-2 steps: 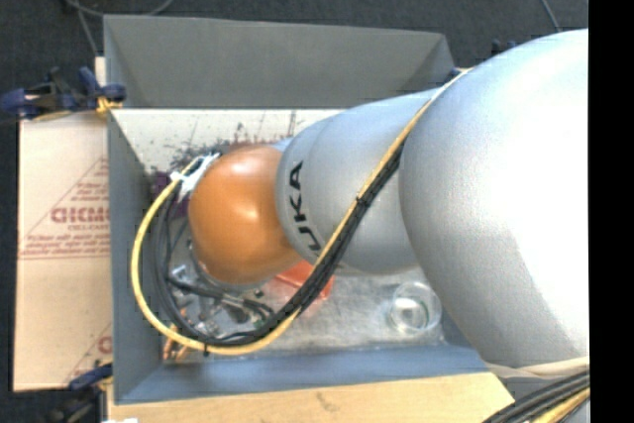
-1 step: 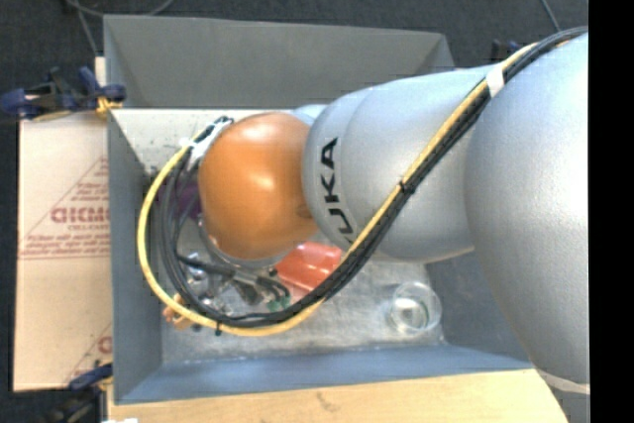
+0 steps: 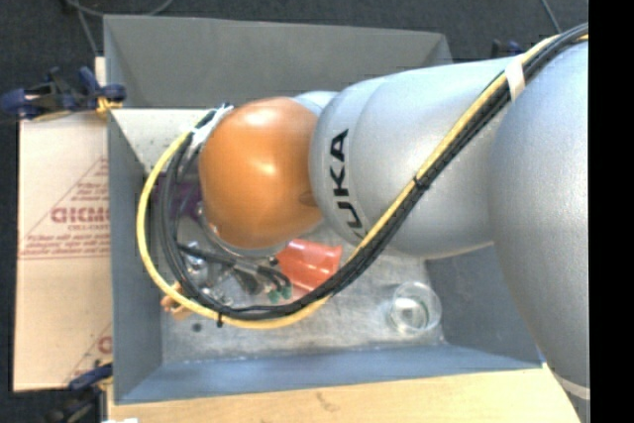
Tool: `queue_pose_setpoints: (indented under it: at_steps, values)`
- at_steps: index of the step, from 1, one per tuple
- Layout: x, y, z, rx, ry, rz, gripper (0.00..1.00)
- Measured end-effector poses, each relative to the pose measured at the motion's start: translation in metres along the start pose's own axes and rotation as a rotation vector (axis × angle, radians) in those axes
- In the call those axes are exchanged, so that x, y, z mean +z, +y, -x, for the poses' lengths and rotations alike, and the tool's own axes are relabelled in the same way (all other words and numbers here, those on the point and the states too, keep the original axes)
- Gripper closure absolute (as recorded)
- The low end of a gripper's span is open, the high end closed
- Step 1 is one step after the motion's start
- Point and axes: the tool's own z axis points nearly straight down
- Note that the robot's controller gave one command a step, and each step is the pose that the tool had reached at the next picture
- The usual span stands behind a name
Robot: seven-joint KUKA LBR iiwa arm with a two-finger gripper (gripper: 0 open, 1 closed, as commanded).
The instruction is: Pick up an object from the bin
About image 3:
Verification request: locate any orange translucent plastic cup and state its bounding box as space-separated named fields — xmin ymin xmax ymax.
xmin=274 ymin=239 xmax=345 ymax=301

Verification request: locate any purple plastic toy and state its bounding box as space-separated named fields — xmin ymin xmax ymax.
xmin=152 ymin=175 xmax=202 ymax=221

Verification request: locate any clear glass cup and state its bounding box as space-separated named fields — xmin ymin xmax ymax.
xmin=380 ymin=280 xmax=444 ymax=339

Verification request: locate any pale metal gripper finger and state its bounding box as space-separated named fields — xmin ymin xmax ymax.
xmin=183 ymin=241 xmax=210 ymax=286
xmin=200 ymin=280 xmax=235 ymax=308

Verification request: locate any brown cardboard board red print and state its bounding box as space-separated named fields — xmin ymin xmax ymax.
xmin=12 ymin=112 xmax=116 ymax=393

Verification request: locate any small orange toy figure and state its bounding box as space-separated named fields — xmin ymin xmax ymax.
xmin=159 ymin=280 xmax=192 ymax=323

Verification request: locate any grey metal bin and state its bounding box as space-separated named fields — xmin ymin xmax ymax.
xmin=102 ymin=14 xmax=547 ymax=405

